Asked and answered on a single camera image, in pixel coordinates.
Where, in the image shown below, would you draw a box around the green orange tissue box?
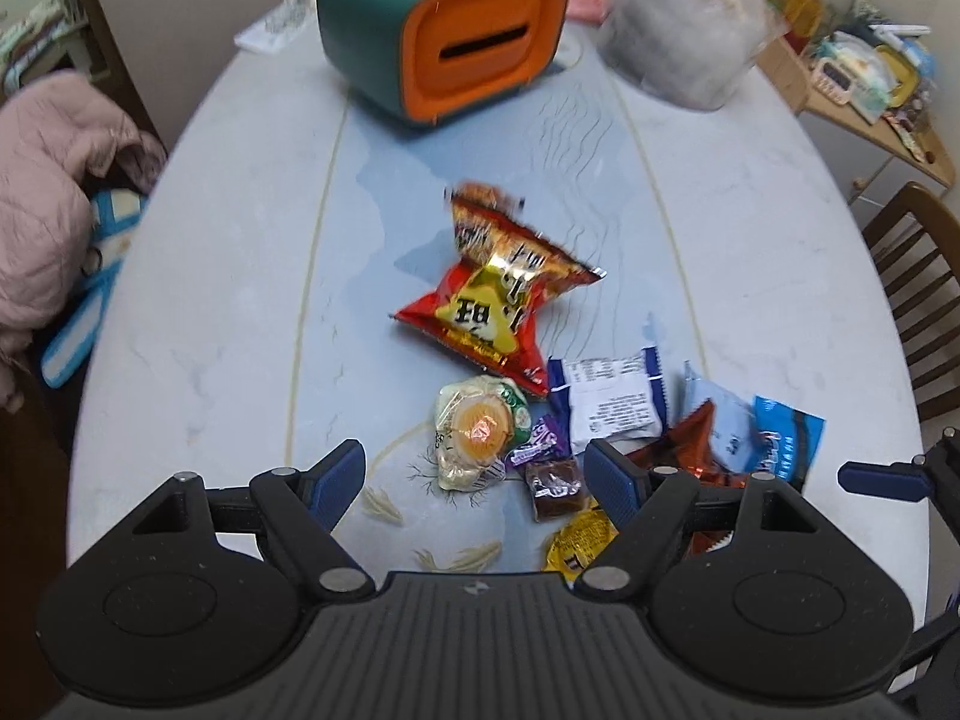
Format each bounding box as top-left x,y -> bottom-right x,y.
315,0 -> 569,128

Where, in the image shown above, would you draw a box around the small white clock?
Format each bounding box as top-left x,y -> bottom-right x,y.
814,54 -> 863,103

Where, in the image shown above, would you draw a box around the dark brown candy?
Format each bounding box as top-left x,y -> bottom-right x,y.
523,456 -> 587,524

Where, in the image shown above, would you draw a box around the wooden chair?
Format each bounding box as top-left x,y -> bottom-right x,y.
861,181 -> 960,421

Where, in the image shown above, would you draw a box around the red snack packet yellow label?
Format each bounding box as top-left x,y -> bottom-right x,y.
390,259 -> 552,400

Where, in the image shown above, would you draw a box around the dark wooden cabinet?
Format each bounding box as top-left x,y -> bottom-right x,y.
0,0 -> 170,158

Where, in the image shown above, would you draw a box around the blue snack packet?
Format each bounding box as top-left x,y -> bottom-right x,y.
750,394 -> 826,482

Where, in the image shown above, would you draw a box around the purple wrapped candy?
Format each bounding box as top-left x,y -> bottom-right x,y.
504,414 -> 572,473

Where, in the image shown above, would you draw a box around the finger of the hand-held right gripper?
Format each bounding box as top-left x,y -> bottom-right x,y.
838,426 -> 960,511

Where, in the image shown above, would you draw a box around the light blue bar packet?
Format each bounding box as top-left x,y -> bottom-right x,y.
679,361 -> 760,475

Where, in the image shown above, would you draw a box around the wooden side table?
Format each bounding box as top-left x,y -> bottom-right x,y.
757,34 -> 957,188

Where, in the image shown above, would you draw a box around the green egg yolk pastry packet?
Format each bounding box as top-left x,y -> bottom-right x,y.
433,375 -> 535,492

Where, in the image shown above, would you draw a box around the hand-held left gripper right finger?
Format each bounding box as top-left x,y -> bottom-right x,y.
574,439 -> 818,605

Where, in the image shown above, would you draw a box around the yellow plastic box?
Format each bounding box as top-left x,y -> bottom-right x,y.
874,43 -> 922,110

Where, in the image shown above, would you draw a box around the yellow candy packet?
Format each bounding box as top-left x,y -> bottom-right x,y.
541,501 -> 620,592

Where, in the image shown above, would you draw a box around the blue white striped bag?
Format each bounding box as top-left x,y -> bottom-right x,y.
41,187 -> 151,387

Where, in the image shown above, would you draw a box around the white packet blue edges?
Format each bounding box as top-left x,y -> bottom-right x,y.
546,346 -> 670,458

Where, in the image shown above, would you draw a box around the clear plastic bag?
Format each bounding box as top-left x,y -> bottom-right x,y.
596,0 -> 788,113

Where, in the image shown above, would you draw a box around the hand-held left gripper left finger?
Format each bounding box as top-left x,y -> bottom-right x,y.
133,439 -> 376,602

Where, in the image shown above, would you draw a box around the red orange snack packet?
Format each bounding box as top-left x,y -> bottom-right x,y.
448,181 -> 607,293

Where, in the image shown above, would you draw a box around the brown foil snack packet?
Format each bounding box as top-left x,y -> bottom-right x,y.
626,399 -> 751,556

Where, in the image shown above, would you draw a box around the pink padded jacket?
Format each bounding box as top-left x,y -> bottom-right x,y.
0,71 -> 167,406

